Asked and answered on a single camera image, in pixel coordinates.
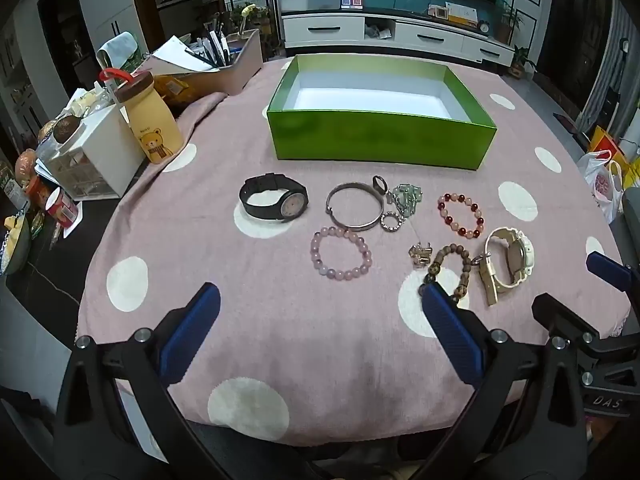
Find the green and white packet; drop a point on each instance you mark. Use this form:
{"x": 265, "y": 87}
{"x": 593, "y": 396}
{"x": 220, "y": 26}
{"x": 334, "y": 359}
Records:
{"x": 120, "y": 50}

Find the black wrist watch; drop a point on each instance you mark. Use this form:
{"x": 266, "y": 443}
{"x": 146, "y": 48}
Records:
{"x": 292, "y": 205}

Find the beige pen holder box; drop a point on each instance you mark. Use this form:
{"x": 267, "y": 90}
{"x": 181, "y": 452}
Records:
{"x": 240, "y": 70}

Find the silver bangle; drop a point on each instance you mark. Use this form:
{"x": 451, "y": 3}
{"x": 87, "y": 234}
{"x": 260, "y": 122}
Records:
{"x": 357, "y": 225}

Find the red and white cup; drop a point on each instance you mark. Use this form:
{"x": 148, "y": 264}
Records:
{"x": 62, "y": 205}

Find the white printed plastic bag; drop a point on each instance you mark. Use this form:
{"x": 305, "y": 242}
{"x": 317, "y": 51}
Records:
{"x": 602, "y": 185}

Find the small potted plant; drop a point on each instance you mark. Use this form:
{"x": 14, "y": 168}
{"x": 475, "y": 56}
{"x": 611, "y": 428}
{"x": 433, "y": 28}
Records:
{"x": 520, "y": 60}

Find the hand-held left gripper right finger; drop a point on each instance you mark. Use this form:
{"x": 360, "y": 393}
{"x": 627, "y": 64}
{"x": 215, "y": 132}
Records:
{"x": 450, "y": 330}

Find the tall potted plant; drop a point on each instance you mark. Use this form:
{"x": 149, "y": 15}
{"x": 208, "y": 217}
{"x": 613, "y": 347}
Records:
{"x": 507, "y": 22}

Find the yellow paper bag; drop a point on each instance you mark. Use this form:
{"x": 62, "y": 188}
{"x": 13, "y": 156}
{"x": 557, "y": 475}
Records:
{"x": 607, "y": 144}

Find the metal bowl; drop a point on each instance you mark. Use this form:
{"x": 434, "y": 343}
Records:
{"x": 12, "y": 245}

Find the bunch of pens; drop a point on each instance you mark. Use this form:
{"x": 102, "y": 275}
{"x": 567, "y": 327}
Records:
{"x": 215, "y": 45}

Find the brown round lid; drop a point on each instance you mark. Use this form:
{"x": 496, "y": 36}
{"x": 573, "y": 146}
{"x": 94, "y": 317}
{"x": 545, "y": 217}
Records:
{"x": 65, "y": 127}

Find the white and yellow desk calendar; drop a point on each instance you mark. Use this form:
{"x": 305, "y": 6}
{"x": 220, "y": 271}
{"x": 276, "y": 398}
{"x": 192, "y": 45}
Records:
{"x": 462, "y": 14}

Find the green cardboard box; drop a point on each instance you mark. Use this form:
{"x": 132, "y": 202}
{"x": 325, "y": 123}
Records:
{"x": 375, "y": 135}

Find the white wrist watch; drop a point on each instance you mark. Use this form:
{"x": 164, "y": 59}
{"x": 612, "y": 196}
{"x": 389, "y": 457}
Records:
{"x": 520, "y": 255}

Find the small white device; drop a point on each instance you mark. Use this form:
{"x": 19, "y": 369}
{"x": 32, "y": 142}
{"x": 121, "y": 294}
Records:
{"x": 437, "y": 11}

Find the gold charm jewelry piece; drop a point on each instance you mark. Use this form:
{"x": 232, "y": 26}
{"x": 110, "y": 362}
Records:
{"x": 420, "y": 255}

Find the grey striped curtain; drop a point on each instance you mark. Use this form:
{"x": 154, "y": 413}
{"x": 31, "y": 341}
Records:
{"x": 615, "y": 70}

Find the white drawer organizer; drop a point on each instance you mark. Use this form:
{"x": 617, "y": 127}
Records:
{"x": 105, "y": 155}

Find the white paper sheets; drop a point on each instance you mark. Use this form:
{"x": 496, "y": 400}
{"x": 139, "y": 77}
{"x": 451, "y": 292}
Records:
{"x": 175, "y": 52}

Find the white television cabinet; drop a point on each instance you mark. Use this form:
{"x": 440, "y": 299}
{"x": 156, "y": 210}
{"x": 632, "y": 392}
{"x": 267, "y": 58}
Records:
{"x": 325, "y": 27}

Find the leafy plants in crate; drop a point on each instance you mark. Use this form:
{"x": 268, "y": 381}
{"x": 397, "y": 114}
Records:
{"x": 247, "y": 15}

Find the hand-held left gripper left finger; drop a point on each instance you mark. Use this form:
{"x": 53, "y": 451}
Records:
{"x": 192, "y": 325}

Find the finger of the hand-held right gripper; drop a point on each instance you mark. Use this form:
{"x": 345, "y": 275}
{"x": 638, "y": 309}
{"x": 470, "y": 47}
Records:
{"x": 607, "y": 269}
{"x": 562, "y": 317}

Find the small alarm clock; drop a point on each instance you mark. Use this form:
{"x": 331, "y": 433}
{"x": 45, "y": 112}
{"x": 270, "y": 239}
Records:
{"x": 483, "y": 26}

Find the pink polka dot blanket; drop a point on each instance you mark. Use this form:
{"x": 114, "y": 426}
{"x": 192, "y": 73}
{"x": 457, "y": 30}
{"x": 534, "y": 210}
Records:
{"x": 300, "y": 335}

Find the yellow snack bag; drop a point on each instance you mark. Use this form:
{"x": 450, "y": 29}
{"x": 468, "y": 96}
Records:
{"x": 172, "y": 85}

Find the yellow bear bottle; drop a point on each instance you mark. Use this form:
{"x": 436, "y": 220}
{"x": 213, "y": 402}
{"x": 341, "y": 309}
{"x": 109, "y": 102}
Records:
{"x": 155, "y": 130}

